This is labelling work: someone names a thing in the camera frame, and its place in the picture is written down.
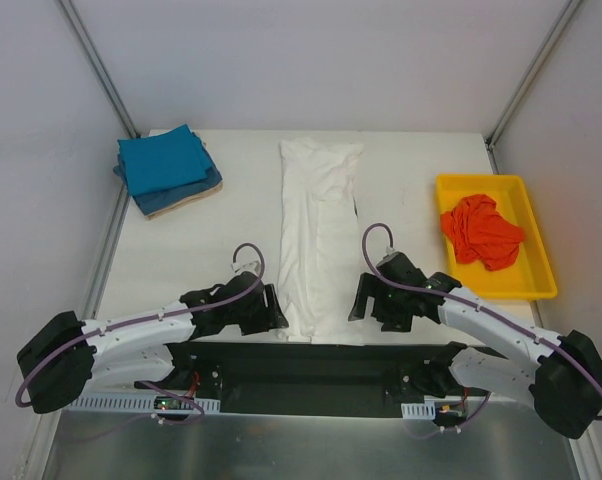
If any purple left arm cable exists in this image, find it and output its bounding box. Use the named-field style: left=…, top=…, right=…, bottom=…
left=14, top=242, right=267, bottom=409

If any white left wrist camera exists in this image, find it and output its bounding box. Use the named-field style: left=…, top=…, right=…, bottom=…
left=231, top=260, right=262, bottom=276

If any beige folded t shirt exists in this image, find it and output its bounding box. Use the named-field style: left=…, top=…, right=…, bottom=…
left=145, top=182, right=223, bottom=220

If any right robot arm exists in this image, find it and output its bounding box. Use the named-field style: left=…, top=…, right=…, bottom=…
left=350, top=252, right=602, bottom=439

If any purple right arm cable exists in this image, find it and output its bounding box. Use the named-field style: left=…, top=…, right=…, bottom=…
left=361, top=222, right=602, bottom=420

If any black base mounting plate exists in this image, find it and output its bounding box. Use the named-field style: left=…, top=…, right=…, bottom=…
left=130, top=339, right=490, bottom=416

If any aluminium frame post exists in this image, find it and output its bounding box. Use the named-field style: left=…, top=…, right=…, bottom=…
left=485, top=0, right=585, bottom=152
left=56, top=0, right=141, bottom=138

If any blue folded t shirt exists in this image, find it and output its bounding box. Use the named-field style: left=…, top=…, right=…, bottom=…
left=113, top=148, right=223, bottom=216

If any white t shirt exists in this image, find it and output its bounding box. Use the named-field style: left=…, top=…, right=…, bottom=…
left=277, top=138, right=363, bottom=346

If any orange t shirt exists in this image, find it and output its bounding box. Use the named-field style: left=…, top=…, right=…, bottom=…
left=440, top=194, right=525, bottom=271

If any yellow plastic tray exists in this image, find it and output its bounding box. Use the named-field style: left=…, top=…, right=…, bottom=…
left=435, top=174, right=557, bottom=301

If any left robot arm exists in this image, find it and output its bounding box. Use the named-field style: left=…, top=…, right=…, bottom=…
left=15, top=272, right=288, bottom=414

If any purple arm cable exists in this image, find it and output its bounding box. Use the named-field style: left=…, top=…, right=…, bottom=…
left=361, top=222, right=602, bottom=420
left=14, top=242, right=267, bottom=409

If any white slotted cable duct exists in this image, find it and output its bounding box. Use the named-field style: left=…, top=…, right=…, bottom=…
left=65, top=393, right=193, bottom=415

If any right aluminium frame post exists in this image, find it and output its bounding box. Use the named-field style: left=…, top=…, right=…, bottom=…
left=485, top=0, right=585, bottom=152

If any left aluminium frame post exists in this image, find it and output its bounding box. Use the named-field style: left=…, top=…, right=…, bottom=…
left=56, top=0, right=141, bottom=138

